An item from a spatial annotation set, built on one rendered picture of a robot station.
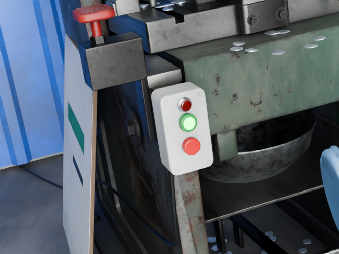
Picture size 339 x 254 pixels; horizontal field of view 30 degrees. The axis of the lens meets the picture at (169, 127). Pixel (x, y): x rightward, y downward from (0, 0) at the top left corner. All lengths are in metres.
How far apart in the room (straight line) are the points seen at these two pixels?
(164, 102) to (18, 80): 1.50
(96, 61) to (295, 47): 0.37
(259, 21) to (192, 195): 0.35
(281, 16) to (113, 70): 0.35
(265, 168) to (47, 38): 1.27
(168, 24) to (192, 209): 0.33
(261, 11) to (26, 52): 1.36
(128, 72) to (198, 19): 0.21
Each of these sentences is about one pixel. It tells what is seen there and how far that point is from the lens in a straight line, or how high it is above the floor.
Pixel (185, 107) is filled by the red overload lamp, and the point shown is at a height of 0.61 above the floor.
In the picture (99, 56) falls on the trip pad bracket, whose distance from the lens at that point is 1.02.
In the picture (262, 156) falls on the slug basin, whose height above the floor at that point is 0.39.
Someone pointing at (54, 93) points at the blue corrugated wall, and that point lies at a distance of 2.45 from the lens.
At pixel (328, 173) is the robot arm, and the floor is 0.64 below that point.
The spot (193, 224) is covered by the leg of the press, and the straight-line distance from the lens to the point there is 1.12.
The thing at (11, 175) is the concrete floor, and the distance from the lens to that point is 2.47.
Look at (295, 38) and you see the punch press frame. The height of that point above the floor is 0.64.
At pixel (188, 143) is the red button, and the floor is 0.55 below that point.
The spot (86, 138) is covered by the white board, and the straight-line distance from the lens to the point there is 1.46.
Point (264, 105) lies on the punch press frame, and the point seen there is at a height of 0.53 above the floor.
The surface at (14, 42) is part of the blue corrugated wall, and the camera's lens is 2.40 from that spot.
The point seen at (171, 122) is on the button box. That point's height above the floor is 0.58.
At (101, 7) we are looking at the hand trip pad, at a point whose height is 0.76.
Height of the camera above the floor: 0.92
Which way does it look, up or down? 20 degrees down
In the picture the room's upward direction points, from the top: 9 degrees counter-clockwise
